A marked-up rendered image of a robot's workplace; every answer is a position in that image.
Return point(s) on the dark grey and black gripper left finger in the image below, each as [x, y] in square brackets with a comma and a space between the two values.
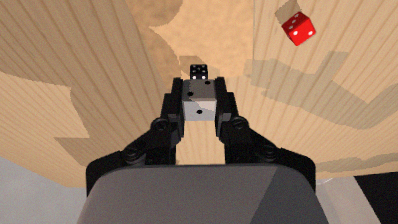
[157, 146]

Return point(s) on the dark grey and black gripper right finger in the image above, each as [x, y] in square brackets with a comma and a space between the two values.
[244, 145]

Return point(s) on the red die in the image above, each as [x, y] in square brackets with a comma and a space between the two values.
[298, 28]

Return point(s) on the tan flat mat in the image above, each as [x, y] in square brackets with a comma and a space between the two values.
[180, 33]

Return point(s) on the black die with white pips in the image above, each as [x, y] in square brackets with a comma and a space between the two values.
[198, 71]

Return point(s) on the grey die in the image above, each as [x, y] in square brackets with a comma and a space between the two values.
[199, 99]

